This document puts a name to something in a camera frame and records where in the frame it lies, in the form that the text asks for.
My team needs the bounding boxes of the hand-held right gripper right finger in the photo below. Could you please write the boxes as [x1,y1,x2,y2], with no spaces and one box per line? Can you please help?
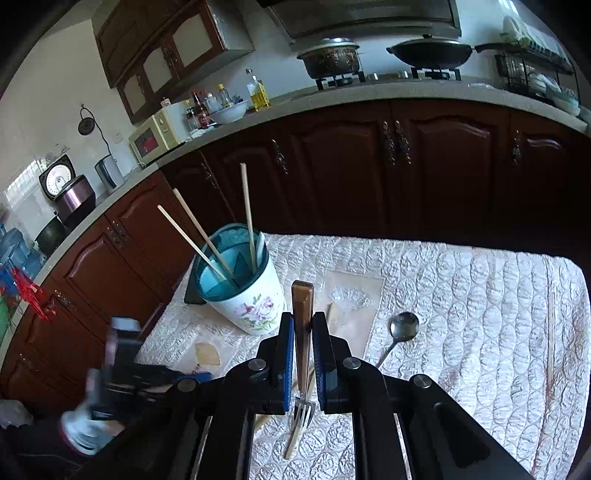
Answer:
[312,313,492,480]

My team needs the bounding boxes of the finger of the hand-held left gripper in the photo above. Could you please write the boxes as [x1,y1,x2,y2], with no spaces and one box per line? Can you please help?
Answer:
[139,364,214,398]

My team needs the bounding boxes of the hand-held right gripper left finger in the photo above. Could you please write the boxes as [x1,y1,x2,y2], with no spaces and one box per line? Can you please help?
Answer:
[115,313,295,480]

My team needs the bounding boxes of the wooden handled metal fork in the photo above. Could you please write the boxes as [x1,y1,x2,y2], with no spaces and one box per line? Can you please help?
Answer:
[290,280,318,432]

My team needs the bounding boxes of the white floral utensil holder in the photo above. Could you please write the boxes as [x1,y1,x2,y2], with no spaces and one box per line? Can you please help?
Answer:
[191,223,286,336]

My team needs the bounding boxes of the metal spoon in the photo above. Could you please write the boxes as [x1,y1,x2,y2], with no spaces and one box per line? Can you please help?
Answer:
[375,311,420,369]

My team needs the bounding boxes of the white ceramic spoon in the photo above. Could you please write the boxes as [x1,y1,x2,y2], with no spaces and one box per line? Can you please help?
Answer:
[256,231,270,273]

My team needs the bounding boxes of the red plastic bag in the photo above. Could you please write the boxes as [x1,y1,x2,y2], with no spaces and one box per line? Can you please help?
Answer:
[9,268,59,322]

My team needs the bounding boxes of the black pot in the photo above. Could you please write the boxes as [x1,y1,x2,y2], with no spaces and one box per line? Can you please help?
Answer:
[34,217,68,256]

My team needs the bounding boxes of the blue water jug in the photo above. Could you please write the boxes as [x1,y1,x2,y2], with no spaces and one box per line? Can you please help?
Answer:
[0,224,47,278]

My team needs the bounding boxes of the white quilted tablecloth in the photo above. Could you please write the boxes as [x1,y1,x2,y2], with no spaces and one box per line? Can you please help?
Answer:
[136,233,591,480]

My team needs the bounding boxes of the steel rice cooker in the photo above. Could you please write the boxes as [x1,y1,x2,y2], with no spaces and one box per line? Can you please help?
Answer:
[55,175,97,228]

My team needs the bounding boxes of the round dial kitchen scale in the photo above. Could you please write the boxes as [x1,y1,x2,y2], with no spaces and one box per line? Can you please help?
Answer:
[39,154,77,201]

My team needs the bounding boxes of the brown wooden base cabinet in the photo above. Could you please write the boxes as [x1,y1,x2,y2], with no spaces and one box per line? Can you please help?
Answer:
[0,99,591,416]

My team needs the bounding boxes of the cream microwave oven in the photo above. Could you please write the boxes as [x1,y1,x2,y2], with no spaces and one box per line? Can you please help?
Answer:
[128,102,191,163]

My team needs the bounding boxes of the white bowl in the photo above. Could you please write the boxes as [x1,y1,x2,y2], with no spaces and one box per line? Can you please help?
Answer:
[210,102,250,125]

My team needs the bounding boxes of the dark sauce bottle red label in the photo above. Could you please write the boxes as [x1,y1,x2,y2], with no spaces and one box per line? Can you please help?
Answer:
[191,90,212,130]

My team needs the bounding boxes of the yellow cooking oil bottle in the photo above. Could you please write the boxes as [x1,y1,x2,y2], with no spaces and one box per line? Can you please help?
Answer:
[247,69,271,112]

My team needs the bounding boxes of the grey stone countertop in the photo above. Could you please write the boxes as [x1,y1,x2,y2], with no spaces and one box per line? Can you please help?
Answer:
[0,80,591,347]

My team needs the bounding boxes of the gas stove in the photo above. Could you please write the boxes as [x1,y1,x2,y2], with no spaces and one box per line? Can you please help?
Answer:
[316,67,462,91]

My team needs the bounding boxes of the dark cooking pot with lid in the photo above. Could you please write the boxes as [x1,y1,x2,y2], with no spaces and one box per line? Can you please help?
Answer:
[296,38,363,79]

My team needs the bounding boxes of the black wok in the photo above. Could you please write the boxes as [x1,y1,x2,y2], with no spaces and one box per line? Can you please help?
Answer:
[387,34,509,68]

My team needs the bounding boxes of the steel range hood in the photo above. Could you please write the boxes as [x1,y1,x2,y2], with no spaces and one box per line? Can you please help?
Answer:
[259,0,462,45]

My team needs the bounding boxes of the row of white plates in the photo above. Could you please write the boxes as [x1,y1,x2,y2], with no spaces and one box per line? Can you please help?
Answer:
[502,16,571,61]

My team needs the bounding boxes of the black round wall hanger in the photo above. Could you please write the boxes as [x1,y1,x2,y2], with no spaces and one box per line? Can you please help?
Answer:
[78,105,112,158]

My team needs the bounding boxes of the brown wooden wall cabinet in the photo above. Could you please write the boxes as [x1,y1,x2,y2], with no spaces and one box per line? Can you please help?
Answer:
[92,0,256,125]

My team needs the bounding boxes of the black wire dish rack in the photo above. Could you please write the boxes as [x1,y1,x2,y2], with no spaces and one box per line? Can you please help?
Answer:
[494,51,583,117]

